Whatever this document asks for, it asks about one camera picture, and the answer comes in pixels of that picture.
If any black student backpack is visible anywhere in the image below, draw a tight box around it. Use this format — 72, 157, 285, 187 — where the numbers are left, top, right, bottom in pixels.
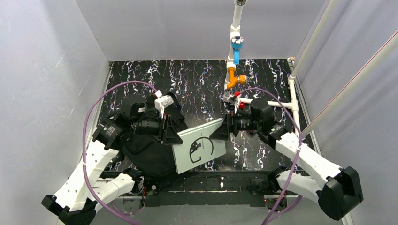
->
122, 92, 188, 180

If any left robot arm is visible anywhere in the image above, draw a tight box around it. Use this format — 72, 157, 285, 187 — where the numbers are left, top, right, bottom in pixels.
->
42, 92, 187, 225

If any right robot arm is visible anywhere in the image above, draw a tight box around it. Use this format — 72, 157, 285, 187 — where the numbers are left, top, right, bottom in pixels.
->
210, 99, 364, 220

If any orange flashlight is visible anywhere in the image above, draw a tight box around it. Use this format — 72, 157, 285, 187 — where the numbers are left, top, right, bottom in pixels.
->
226, 67, 247, 90

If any blue flashlight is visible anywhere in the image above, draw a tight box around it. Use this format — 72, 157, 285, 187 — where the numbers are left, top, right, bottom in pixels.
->
231, 36, 244, 65

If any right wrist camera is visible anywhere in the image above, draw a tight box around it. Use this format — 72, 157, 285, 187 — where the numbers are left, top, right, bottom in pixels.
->
228, 91, 242, 114

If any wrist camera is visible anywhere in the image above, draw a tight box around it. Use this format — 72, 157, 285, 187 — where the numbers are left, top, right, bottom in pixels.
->
228, 91, 242, 114
154, 90, 174, 119

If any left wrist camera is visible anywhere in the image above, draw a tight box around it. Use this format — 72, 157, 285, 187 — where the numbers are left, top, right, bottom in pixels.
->
154, 90, 174, 119

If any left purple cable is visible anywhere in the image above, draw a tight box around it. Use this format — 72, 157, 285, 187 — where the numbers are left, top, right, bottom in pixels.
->
82, 81, 159, 225

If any purple cable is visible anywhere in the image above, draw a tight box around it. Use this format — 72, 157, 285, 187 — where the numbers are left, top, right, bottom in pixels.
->
237, 87, 304, 225
82, 81, 159, 225

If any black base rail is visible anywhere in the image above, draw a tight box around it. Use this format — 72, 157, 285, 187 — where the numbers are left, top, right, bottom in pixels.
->
112, 170, 290, 208

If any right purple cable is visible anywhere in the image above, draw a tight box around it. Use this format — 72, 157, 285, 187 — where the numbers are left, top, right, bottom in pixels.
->
237, 87, 304, 225

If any white pvc pipe frame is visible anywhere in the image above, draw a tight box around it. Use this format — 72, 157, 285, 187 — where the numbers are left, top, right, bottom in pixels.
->
222, 0, 398, 137

